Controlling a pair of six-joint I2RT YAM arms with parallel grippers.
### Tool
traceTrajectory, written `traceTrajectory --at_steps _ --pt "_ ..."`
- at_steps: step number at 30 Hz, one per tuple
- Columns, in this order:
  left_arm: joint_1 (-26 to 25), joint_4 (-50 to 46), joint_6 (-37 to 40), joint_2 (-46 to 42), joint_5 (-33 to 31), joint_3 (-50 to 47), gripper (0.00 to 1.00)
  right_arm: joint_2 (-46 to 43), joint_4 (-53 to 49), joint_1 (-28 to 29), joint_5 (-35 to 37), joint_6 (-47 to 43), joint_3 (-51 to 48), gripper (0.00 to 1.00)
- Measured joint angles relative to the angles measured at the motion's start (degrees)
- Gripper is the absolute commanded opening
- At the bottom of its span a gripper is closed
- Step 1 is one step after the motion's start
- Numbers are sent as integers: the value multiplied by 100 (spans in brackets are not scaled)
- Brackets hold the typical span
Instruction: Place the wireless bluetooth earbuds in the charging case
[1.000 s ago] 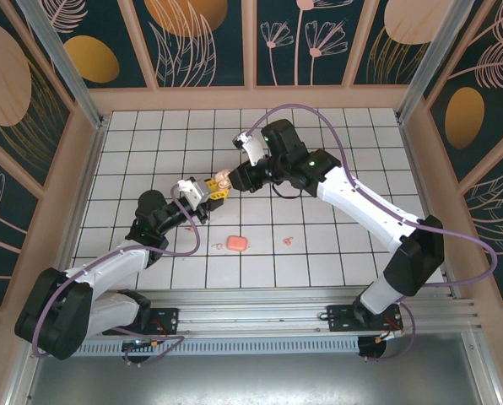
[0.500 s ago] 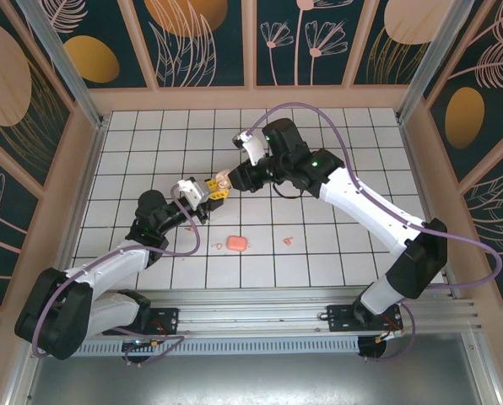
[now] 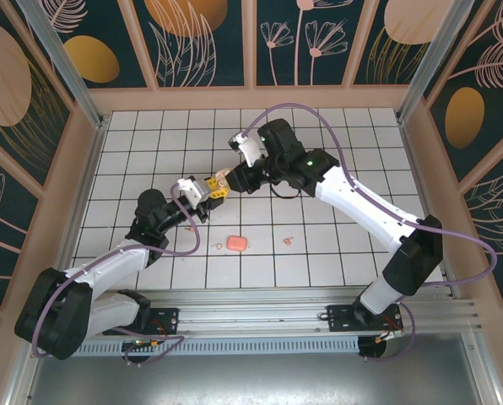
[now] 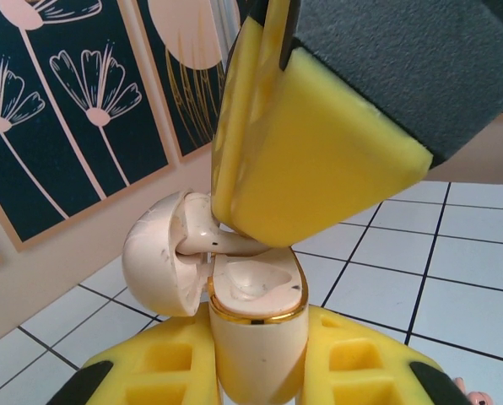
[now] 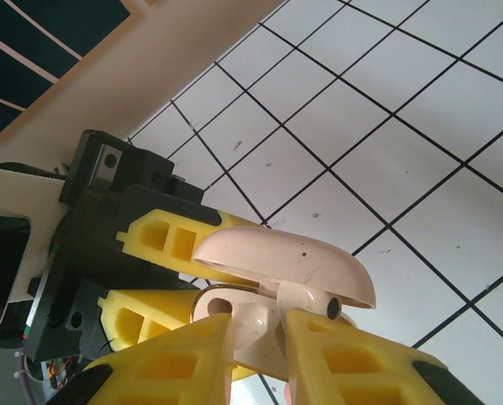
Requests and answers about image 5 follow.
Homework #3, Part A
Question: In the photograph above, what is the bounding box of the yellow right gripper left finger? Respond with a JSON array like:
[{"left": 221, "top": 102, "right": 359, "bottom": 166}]
[{"left": 52, "top": 314, "right": 234, "bottom": 405}]

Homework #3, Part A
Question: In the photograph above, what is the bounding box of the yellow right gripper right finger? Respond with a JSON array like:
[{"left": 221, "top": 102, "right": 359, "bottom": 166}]
[{"left": 284, "top": 309, "right": 503, "bottom": 405}]

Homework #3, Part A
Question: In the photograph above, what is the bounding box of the beige wireless earbud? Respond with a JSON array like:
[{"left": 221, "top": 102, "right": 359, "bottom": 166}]
[{"left": 192, "top": 281, "right": 345, "bottom": 368}]

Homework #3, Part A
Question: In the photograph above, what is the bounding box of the beige earbud charging case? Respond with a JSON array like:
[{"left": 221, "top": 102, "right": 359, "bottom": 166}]
[{"left": 192, "top": 225, "right": 379, "bottom": 381}]

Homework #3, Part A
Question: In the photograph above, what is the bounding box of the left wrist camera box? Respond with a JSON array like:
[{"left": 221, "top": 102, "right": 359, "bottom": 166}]
[{"left": 0, "top": 166, "right": 69, "bottom": 349}]

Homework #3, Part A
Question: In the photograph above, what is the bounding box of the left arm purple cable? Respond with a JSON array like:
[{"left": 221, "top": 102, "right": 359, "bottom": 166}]
[{"left": 14, "top": 349, "right": 40, "bottom": 405}]

